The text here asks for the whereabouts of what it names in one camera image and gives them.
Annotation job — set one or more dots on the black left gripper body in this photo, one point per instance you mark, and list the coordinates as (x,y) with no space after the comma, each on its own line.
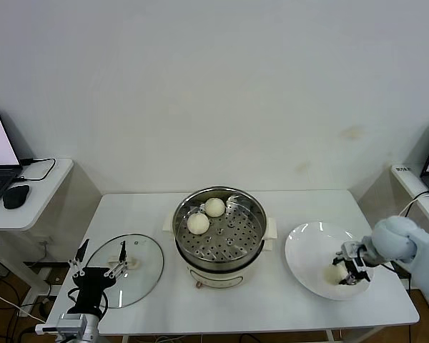
(93,286)

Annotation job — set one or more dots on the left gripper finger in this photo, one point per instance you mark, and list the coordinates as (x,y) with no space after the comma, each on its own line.
(81,253)
(122,253)

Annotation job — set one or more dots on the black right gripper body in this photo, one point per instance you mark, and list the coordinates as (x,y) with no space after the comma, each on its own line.
(351,265)

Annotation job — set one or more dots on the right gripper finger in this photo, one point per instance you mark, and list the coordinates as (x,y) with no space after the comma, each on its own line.
(350,279)
(350,248)

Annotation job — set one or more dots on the round glass pot lid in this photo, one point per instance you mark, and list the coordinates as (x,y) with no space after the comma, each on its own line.
(139,257)

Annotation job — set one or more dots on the white steamed baozi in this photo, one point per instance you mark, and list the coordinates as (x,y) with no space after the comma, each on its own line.
(198,224)
(331,276)
(214,207)

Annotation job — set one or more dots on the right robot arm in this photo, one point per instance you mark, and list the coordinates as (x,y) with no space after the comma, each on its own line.
(397,239)

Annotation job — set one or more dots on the stainless steel steamer basket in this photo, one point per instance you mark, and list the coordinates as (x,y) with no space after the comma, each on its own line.
(229,239)

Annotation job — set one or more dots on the white round plate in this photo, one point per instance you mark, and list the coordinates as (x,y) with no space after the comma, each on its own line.
(307,250)

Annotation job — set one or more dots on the white side table with mouse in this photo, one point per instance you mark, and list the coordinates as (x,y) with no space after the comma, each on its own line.
(46,200)

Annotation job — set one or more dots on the white side table with label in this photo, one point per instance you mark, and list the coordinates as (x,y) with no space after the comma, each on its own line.
(425,211)

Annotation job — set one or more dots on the black computer mouse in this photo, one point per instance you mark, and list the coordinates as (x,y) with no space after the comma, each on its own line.
(17,196)

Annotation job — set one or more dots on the cream electric cooking pot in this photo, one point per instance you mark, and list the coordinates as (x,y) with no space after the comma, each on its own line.
(218,277)

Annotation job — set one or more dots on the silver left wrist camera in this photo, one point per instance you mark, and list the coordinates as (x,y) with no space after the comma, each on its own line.
(71,325)

